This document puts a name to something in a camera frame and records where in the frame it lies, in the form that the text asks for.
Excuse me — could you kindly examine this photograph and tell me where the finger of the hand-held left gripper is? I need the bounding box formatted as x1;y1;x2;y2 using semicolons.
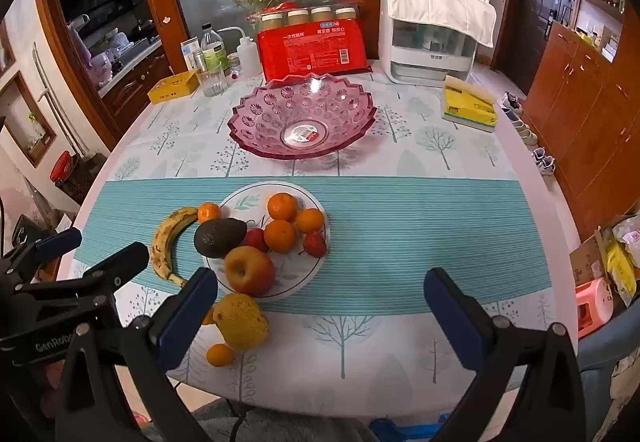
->
0;228;83;280
12;242;151;320

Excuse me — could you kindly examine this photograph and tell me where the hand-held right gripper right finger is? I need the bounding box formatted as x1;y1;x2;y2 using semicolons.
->
423;267;586;442

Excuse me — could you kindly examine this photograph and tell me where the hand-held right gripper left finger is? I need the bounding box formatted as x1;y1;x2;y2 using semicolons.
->
55;266;219;442

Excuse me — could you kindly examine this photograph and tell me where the spotted yellow banana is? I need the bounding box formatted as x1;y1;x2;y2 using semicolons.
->
150;206;201;288

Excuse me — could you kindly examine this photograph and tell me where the yellow pear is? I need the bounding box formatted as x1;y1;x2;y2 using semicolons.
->
212;292;271;352

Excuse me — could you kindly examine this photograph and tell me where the red yellow apple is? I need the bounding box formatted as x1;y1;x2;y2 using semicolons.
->
223;245;277;298

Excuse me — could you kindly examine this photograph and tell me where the dark green avocado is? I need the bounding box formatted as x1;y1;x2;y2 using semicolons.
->
193;217;248;259

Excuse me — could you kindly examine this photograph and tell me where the red strawberry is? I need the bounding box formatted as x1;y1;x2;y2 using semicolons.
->
242;228;269;253
300;231;328;258

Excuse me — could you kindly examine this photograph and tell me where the white leaf-print plate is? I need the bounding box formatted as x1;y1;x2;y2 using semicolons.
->
202;182;331;300

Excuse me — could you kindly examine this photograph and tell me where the large bumpy orange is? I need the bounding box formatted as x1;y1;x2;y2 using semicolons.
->
267;192;300;223

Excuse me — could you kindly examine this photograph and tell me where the pink glass fruit bowl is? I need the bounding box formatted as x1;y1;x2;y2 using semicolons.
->
227;72;378;160

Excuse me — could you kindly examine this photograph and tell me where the red lidded container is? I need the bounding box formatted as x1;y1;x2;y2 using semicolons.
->
50;151;76;188

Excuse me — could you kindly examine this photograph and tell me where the tree-print tablecloth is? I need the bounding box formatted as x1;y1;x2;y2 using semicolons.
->
57;57;581;418

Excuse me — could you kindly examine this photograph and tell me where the orange with green stem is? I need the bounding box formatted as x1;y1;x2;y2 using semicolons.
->
263;219;298;254

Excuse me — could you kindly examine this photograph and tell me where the pink plastic stool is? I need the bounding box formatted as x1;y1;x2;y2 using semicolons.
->
575;278;615;338

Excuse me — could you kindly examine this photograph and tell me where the smooth orange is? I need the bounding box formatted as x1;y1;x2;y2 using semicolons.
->
294;207;326;235

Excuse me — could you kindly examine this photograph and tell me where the grey blue chair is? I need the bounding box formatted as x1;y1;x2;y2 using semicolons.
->
575;307;640;442

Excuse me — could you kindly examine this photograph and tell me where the yellow plastic bag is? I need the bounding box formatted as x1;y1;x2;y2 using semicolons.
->
602;237;638;303

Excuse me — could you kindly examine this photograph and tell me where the wooden kitchen counter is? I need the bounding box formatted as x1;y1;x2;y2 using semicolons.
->
97;40;186;123

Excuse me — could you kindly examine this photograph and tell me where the yellow cardboard box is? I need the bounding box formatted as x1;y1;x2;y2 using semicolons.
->
147;70;200;104

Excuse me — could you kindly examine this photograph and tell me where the yellow tissue pack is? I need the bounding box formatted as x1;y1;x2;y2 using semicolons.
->
441;75;499;132

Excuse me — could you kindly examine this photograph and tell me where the clear ribbed drinking glass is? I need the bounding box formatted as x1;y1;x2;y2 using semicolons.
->
196;62;224;98

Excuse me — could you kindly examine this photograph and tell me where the white blue card box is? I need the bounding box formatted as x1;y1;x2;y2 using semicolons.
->
180;36;205;72

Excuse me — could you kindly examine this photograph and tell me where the clear bottle with green label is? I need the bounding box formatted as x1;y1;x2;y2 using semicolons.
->
200;22;231;76

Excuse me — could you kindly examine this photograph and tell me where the white countertop appliance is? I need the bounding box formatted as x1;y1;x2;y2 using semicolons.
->
377;0;478;83

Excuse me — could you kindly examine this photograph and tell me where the white squeeze bottle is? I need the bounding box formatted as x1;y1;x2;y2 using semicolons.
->
220;26;263;78

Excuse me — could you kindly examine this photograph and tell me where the red plastic package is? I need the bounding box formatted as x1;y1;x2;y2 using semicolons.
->
256;17;373;83

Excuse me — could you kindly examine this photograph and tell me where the dark entrance door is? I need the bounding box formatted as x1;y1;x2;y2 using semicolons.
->
497;0;566;96

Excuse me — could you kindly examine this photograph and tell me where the white towel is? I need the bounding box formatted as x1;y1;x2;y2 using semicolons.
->
382;0;497;48

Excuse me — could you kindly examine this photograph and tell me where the wooden framed wall niche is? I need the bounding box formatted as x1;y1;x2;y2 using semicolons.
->
0;70;58;168

